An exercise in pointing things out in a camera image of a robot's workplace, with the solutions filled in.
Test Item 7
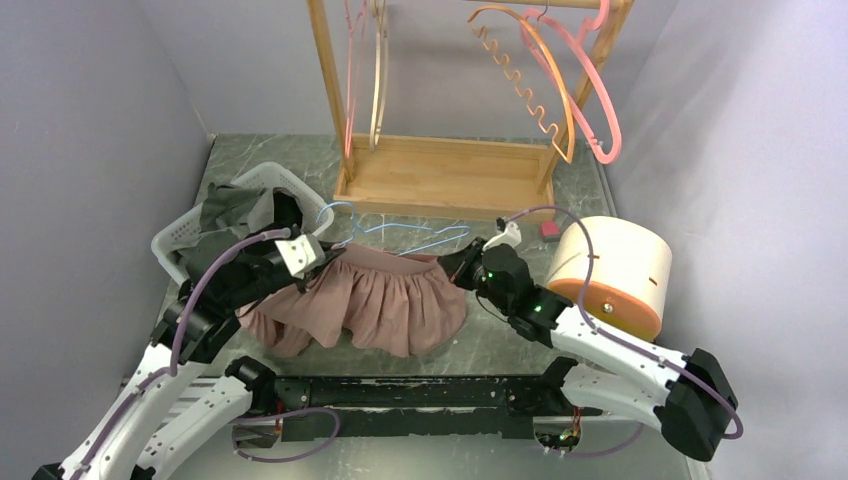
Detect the blue wire hanger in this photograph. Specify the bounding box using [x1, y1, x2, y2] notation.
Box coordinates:
[315, 201, 472, 257]

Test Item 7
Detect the pink pleated skirt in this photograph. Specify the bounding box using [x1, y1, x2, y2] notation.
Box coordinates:
[237, 244, 467, 358]

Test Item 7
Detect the grey skirt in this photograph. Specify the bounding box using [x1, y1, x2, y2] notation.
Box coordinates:
[177, 183, 303, 268]

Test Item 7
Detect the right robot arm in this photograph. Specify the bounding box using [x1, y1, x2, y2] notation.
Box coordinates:
[437, 238, 743, 462]

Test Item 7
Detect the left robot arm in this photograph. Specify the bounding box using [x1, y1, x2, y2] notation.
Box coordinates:
[33, 228, 344, 479]

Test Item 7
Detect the beige wooden hanger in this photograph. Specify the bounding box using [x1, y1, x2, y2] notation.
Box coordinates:
[369, 0, 389, 152]

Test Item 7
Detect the thick pink plastic hanger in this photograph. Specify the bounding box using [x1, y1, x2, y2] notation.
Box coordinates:
[522, 1, 633, 165]

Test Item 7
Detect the white plastic laundry basket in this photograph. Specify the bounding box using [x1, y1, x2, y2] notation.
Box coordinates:
[151, 162, 334, 284]

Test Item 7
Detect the wooden clothes rack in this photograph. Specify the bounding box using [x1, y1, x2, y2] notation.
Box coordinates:
[307, 1, 610, 220]

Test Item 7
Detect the small pink block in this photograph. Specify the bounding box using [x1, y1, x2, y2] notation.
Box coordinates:
[539, 221, 562, 243]

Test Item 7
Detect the cream cylinder with orange base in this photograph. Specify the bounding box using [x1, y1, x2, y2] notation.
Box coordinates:
[546, 216, 673, 342]

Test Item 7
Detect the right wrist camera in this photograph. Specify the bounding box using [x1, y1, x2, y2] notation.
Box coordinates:
[482, 217, 522, 251]

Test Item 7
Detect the black base frame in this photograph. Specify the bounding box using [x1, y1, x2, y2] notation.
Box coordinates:
[231, 357, 577, 441]

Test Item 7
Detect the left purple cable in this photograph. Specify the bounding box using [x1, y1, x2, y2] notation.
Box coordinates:
[66, 227, 294, 480]

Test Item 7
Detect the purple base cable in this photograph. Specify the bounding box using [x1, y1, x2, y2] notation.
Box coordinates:
[230, 405, 343, 464]

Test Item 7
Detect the thin pink wire hanger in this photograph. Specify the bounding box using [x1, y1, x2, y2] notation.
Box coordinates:
[343, 1, 368, 159]

